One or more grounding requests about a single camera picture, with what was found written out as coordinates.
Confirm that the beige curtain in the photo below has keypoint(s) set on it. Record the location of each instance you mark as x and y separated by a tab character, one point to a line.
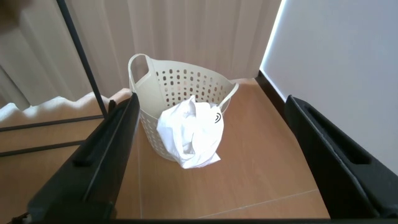
186	31

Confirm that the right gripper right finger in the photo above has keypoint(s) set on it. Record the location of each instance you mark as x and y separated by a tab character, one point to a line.
348	174

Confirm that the white laundry basket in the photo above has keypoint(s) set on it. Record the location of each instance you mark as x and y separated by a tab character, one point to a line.
186	84

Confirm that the white garment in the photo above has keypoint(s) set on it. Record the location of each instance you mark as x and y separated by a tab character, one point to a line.
186	133

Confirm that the black clothes rack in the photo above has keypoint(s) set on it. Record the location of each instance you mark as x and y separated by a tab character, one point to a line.
77	46

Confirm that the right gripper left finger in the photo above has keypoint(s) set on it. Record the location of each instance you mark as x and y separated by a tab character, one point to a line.
87	174

